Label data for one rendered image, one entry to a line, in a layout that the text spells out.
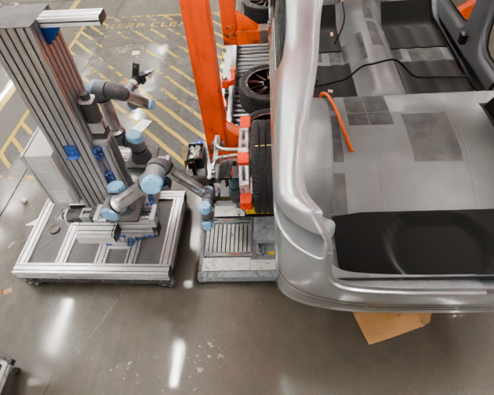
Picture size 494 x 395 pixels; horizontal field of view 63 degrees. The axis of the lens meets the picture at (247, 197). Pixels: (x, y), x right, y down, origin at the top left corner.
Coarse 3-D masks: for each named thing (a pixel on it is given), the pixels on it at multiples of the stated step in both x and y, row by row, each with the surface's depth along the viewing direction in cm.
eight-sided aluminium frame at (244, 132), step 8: (240, 128) 272; (248, 128) 272; (240, 136) 266; (248, 136) 269; (240, 144) 261; (248, 144) 266; (240, 168) 259; (248, 168) 259; (240, 176) 259; (248, 176) 259; (240, 184) 260; (248, 184) 259; (248, 192) 265
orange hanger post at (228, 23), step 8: (224, 0) 424; (232, 0) 423; (224, 8) 430; (232, 8) 430; (224, 16) 437; (232, 16) 437; (224, 24) 444; (232, 24) 443; (224, 32) 450; (232, 32) 450; (224, 40) 457; (232, 40) 457
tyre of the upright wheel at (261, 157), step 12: (264, 120) 273; (252, 132) 259; (264, 132) 259; (252, 144) 255; (264, 144) 254; (252, 156) 253; (264, 156) 252; (252, 168) 252; (264, 168) 252; (252, 180) 255; (264, 180) 253; (252, 192) 259; (264, 192) 257; (264, 204) 265
